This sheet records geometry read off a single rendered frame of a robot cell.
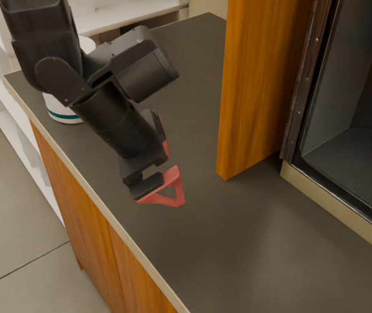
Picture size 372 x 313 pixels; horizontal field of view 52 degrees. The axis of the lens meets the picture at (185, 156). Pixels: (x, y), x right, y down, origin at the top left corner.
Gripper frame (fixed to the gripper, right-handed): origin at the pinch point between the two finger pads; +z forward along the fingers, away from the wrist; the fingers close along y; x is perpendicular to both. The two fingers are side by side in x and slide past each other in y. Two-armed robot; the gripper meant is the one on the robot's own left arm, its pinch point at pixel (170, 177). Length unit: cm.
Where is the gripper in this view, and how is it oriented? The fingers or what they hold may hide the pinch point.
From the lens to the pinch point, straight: 57.4
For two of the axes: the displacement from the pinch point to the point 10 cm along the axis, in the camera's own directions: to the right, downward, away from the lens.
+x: -8.4, 5.1, 1.7
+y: -2.5, -6.5, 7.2
